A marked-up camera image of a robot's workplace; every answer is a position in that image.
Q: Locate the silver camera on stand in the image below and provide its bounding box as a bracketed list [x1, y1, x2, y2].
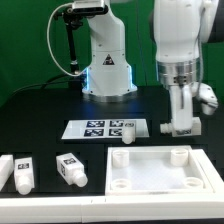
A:
[72, 0, 106, 14]

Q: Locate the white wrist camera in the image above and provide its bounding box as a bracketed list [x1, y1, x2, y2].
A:
[198, 83, 219, 115]

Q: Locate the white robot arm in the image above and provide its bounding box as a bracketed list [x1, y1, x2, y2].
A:
[82, 0, 224, 135]

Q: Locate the black camera stand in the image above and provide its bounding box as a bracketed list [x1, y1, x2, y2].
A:
[53, 7, 84, 90]

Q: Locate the white cable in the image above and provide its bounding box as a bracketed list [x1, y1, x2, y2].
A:
[46, 2, 88, 78]

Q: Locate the white U-shaped fence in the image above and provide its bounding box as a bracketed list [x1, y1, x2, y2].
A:
[0, 148, 224, 224]

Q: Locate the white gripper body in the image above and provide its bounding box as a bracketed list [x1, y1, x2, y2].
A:
[169, 85, 193, 129]

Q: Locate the white square tabletop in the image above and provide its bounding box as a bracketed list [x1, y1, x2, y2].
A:
[105, 146, 213, 196]

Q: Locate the white marker sheet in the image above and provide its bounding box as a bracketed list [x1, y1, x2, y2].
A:
[62, 119, 149, 140]

